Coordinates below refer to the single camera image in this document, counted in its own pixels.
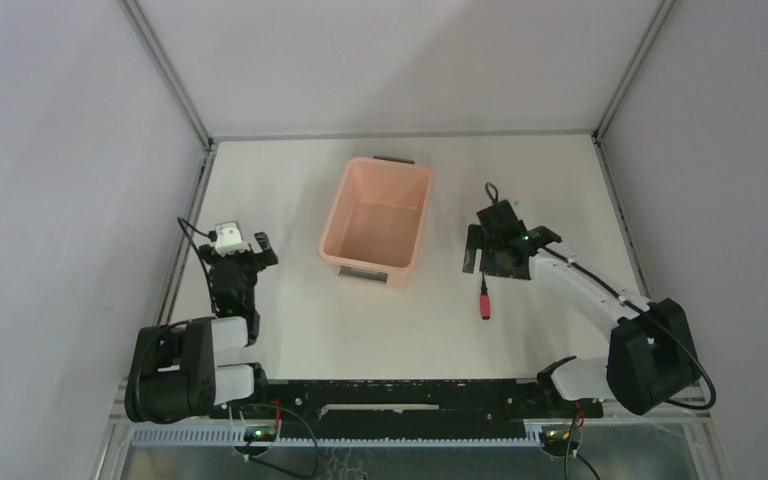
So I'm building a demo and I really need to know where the right controller board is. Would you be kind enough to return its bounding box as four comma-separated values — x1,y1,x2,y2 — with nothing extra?
539,429,580,458

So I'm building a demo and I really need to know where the red handled screwdriver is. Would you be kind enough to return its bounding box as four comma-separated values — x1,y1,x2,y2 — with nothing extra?
479,275,492,320

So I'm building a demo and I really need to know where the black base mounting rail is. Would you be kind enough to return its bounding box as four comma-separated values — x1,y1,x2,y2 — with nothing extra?
244,379,604,441

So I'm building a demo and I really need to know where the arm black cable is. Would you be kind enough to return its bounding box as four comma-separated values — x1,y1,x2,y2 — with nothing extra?
484,182,718,412
176,217,220,313

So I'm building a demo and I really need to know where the left controller board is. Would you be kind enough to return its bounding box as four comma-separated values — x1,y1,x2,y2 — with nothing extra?
244,427,278,443

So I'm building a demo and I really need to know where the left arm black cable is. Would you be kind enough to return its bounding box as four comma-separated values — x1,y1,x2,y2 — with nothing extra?
176,217,220,313

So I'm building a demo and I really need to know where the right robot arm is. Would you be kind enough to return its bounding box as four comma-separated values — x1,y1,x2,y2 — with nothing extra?
462,200,711,416

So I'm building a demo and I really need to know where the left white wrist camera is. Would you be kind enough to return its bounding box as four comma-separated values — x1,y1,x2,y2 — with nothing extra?
214,221,251,257

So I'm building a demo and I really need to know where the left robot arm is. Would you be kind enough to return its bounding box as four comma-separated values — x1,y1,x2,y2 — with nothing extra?
124,232,278,424

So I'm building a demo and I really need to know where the white slotted cable duct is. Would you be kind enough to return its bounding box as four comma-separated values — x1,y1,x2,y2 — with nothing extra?
130,423,544,448

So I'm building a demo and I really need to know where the pink plastic bin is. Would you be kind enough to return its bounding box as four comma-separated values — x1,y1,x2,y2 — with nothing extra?
318,157,434,288

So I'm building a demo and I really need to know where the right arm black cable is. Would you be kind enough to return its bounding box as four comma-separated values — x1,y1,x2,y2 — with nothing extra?
484,182,718,412

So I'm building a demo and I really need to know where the controller board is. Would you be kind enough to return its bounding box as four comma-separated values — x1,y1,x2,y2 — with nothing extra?
244,427,278,443
539,429,580,458

